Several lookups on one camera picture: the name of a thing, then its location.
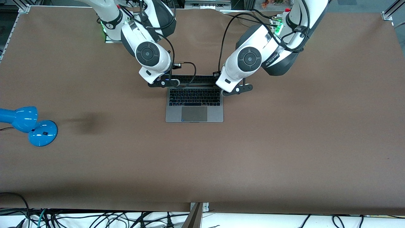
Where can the grey laptop with black keyboard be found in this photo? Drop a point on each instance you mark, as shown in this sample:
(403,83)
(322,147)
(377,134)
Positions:
(194,114)

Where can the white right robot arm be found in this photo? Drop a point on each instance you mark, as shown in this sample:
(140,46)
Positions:
(148,53)

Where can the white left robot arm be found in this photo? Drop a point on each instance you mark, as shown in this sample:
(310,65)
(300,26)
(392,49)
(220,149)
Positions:
(250,58)

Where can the brown table cover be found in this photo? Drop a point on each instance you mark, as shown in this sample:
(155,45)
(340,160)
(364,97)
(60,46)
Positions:
(202,164)

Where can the dark metal pole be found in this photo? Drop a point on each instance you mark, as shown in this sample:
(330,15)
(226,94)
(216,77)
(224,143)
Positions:
(193,218)

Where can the grey background equipment box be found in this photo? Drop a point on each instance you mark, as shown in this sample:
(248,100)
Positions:
(207,3)

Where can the white floor sheet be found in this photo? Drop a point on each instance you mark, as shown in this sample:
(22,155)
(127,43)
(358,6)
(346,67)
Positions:
(253,221)

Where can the colourful background flowers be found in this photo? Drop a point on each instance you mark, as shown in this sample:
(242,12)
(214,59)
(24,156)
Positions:
(272,3)

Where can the blue desk lamp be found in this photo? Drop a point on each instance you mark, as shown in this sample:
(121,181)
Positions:
(22,117)

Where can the black left camera mount bracket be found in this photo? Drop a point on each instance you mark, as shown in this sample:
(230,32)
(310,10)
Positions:
(237,90)

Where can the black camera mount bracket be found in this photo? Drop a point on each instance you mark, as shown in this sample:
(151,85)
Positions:
(161,83)
(237,90)

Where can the black right camera mount bracket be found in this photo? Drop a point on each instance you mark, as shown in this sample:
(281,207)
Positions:
(161,83)

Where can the silver table clamp bracket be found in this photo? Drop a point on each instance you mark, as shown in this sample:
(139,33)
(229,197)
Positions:
(205,206)

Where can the aluminium frame rail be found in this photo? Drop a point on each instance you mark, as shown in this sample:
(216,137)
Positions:
(12,31)
(390,12)

